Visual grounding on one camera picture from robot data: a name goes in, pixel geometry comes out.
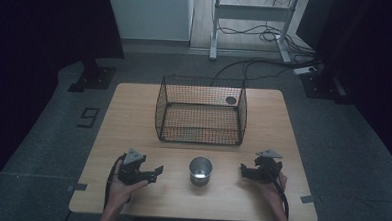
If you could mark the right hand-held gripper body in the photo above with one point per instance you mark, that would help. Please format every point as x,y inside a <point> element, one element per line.
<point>269,168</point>

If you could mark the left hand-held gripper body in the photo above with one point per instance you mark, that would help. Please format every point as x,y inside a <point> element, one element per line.
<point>133,169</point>

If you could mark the silver metal cup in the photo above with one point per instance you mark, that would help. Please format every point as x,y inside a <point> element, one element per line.
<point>200,170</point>

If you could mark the person's right hand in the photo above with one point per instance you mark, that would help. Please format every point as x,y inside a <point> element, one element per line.
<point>274,194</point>

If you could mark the person's left hand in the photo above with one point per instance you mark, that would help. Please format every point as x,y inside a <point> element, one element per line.
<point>118,192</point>

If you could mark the grey tape piece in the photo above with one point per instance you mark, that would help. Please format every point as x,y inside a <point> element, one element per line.
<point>78,187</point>
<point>307,199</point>

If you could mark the dark round table grommet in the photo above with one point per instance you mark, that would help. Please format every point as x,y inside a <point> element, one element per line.
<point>230,100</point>

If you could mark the black stand base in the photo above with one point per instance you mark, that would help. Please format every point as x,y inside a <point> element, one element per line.
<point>93,77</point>
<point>321,86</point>

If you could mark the white power strip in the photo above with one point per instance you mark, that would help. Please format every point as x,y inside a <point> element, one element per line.
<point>305,70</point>

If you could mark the dark curtain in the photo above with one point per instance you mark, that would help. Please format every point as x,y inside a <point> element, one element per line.
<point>36,50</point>
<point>369,58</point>

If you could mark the white cabinet panel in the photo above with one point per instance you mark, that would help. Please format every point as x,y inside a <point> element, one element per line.
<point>151,11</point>

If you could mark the white metal desk frame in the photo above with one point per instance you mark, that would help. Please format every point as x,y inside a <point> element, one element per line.
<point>253,13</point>

